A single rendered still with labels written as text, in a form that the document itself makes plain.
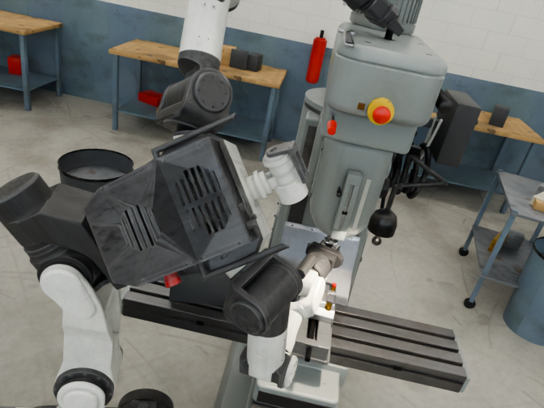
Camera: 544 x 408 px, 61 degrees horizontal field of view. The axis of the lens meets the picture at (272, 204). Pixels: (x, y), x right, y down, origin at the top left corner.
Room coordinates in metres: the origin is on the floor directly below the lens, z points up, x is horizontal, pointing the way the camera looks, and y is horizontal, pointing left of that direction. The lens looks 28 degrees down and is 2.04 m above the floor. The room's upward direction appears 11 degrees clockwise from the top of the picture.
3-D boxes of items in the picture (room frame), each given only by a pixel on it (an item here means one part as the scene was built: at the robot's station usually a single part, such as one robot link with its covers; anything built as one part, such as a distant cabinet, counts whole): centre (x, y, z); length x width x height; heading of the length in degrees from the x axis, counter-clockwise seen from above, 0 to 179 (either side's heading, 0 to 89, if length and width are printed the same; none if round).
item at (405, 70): (1.30, -0.21, 1.81); 0.47 x 0.26 x 0.16; 178
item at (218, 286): (1.30, 0.19, 1.02); 0.22 x 0.12 x 0.20; 98
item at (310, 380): (1.29, -0.21, 0.78); 0.50 x 0.35 x 0.12; 178
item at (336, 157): (1.29, -0.21, 1.47); 0.21 x 0.19 x 0.32; 88
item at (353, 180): (1.18, -0.21, 1.44); 0.04 x 0.04 x 0.21; 88
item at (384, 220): (1.07, -0.30, 1.48); 0.07 x 0.07 x 0.06
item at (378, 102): (1.06, -0.20, 1.76); 0.06 x 0.02 x 0.06; 88
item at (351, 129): (1.33, -0.21, 1.68); 0.34 x 0.24 x 0.10; 178
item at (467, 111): (1.57, -0.56, 1.62); 0.20 x 0.09 x 0.21; 178
